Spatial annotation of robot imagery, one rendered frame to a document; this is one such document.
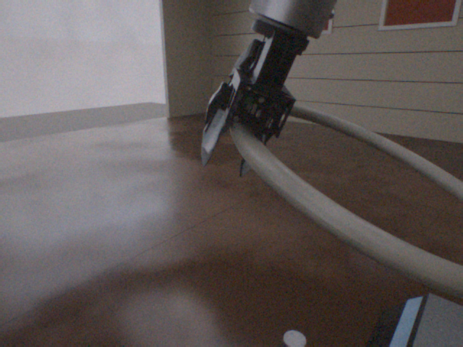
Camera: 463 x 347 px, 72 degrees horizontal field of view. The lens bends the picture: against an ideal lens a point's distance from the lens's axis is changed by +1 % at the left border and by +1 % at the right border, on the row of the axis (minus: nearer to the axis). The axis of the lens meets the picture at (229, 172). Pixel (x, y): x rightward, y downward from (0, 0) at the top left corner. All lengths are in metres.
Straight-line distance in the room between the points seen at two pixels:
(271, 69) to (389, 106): 6.55
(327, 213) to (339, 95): 6.90
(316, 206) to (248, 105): 0.15
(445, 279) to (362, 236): 0.08
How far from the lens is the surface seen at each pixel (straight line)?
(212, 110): 0.44
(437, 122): 6.79
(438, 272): 0.36
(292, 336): 1.65
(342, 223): 0.33
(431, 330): 0.84
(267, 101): 0.39
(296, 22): 0.37
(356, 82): 7.07
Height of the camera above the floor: 1.33
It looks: 19 degrees down
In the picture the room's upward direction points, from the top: straight up
